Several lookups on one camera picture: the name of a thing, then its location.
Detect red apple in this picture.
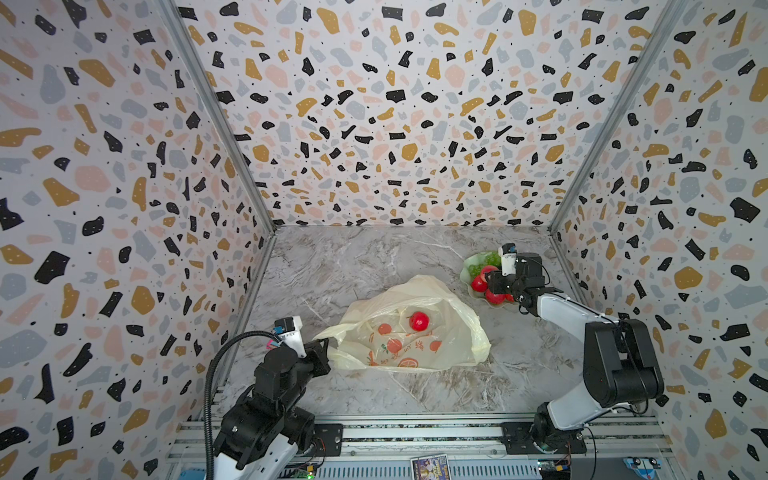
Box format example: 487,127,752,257
484,290,506,305
470,273,488,294
409,311,430,332

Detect green grapes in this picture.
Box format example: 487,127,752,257
467,251,501,279

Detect cream plastic bag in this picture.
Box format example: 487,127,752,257
315,275,491,372

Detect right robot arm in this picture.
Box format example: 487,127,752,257
482,243,664,454

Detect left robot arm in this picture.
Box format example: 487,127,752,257
202,331,331,479

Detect green scalloped bowl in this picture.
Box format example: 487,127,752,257
459,251,501,298

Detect colourful card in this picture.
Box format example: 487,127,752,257
410,454,451,480

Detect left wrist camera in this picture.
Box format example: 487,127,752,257
274,316,306,359

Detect right corner aluminium post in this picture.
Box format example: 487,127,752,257
548,0,686,238

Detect corner aluminium post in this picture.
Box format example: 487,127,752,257
548,0,686,238
157,0,276,237

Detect black corrugated cable conduit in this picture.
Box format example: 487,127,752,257
202,330,278,480

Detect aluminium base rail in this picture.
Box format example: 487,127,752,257
161,412,679,480

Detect left corner aluminium post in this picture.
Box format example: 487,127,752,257
157,0,276,237

